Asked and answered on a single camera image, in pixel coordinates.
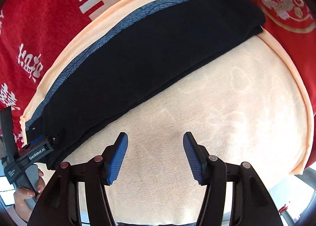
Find person's left hand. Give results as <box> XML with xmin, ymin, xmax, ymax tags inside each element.
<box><xmin>13</xmin><ymin>169</ymin><xmax>46</xmax><ymax>222</ymax></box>

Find red sofa cover white characters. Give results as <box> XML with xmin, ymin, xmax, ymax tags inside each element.
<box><xmin>1</xmin><ymin>0</ymin><xmax>121</xmax><ymax>148</ymax></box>

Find black pants with blue waistband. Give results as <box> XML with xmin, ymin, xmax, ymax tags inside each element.
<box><xmin>26</xmin><ymin>0</ymin><xmax>266</xmax><ymax>170</ymax></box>

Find cream peach seat cushion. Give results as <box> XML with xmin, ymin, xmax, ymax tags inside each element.
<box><xmin>19</xmin><ymin>0</ymin><xmax>312</xmax><ymax>226</ymax></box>

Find red embroidered floral pillow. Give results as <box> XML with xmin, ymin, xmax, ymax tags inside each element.
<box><xmin>250</xmin><ymin>0</ymin><xmax>315</xmax><ymax>106</ymax></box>

